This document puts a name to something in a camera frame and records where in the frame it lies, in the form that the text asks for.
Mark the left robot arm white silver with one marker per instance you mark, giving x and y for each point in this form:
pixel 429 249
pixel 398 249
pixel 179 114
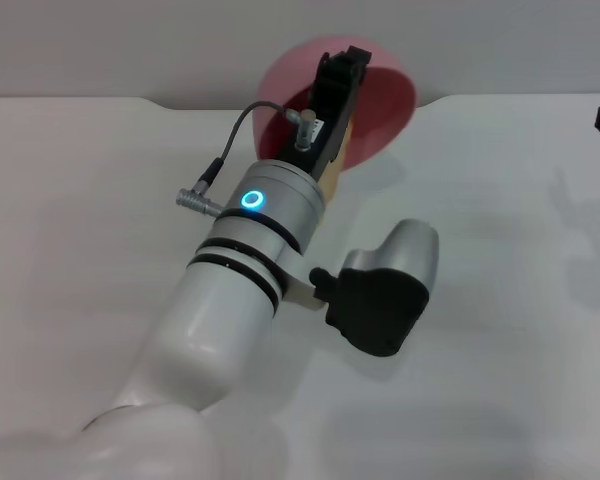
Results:
pixel 205 325

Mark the pink plastic bowl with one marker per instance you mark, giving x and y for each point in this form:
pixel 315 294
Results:
pixel 385 110

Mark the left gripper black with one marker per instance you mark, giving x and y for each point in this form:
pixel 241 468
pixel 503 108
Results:
pixel 325 125

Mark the orange ridged bread loaf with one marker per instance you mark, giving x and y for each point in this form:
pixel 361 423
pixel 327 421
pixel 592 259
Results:
pixel 332 175

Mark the left silver camera bracket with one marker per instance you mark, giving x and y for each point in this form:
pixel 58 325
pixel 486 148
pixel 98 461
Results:
pixel 300 290

